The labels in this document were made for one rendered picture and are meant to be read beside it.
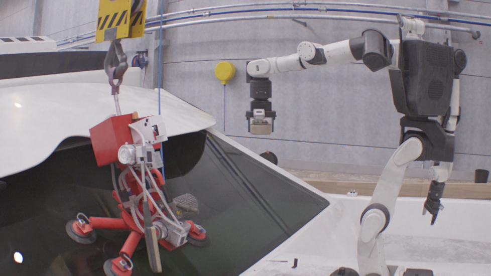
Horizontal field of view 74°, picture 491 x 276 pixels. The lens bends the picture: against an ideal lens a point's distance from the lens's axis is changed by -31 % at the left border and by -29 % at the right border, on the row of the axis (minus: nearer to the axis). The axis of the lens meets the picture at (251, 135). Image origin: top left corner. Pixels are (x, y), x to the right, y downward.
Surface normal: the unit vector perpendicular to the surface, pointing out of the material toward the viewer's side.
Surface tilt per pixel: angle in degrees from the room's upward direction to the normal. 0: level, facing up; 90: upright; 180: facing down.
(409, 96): 89
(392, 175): 115
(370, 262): 90
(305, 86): 90
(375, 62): 139
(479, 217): 90
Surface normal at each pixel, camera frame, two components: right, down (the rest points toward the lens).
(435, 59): 0.15, 0.16
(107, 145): -0.45, 0.14
